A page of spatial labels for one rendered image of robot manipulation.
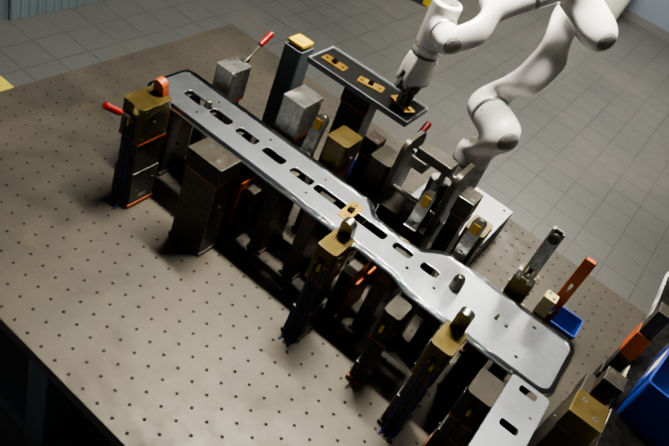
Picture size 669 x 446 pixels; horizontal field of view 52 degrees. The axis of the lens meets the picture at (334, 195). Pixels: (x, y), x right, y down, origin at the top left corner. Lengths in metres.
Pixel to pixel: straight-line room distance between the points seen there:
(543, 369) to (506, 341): 0.10
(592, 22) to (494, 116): 0.38
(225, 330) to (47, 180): 0.70
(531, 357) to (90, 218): 1.24
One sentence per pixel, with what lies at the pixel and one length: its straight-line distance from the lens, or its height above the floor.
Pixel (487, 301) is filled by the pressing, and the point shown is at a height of 1.00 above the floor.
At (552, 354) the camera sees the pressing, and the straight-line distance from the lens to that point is 1.82.
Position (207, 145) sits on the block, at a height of 1.03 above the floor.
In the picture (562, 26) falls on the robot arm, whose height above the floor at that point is 1.49.
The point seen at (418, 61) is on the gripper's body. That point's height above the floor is 1.33.
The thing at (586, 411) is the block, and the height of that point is 1.06.
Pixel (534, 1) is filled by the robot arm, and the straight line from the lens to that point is 1.98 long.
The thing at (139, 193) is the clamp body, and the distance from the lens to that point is 2.11.
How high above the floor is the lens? 2.17
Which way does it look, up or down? 38 degrees down
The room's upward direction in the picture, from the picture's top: 23 degrees clockwise
